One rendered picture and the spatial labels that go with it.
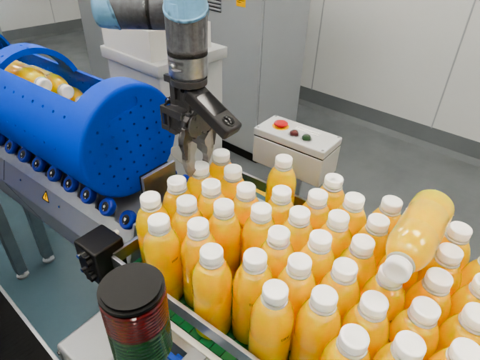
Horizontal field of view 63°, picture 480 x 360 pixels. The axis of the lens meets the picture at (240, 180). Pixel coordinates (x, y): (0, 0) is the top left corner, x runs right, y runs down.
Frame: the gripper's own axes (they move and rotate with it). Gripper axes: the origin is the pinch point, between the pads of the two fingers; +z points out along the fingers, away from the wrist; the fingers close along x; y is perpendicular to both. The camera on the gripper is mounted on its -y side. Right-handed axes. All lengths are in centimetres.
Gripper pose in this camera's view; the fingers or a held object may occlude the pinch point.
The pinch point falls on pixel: (200, 168)
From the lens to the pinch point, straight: 84.9
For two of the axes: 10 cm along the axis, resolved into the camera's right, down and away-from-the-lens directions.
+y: -8.0, -3.7, 4.8
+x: -6.0, 4.4, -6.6
